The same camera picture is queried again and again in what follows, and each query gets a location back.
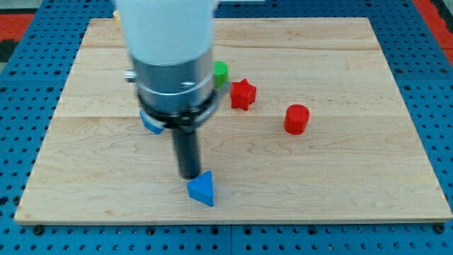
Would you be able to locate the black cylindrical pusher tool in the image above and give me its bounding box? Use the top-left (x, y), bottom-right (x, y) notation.
top-left (172, 129), bottom-right (201, 180)

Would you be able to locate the blue triangle block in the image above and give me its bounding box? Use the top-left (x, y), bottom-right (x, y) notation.
top-left (186, 171), bottom-right (214, 207)

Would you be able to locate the blue block behind arm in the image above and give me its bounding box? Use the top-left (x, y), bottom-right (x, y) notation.
top-left (139, 110), bottom-right (164, 135)

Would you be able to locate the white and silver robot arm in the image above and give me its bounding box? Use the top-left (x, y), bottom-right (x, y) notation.
top-left (115, 0), bottom-right (219, 179)

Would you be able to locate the red star block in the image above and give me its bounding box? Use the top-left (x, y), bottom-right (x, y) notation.
top-left (230, 79), bottom-right (257, 111)

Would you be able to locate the green cylinder block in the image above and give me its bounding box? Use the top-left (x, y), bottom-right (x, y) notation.
top-left (214, 61), bottom-right (229, 89)

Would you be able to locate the red cylinder block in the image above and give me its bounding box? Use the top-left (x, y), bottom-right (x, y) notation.
top-left (283, 104), bottom-right (310, 135)

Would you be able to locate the wooden board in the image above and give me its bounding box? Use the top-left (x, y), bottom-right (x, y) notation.
top-left (14, 18), bottom-right (452, 225)

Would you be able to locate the yellow block at top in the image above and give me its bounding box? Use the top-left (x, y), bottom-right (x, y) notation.
top-left (113, 10), bottom-right (122, 30)

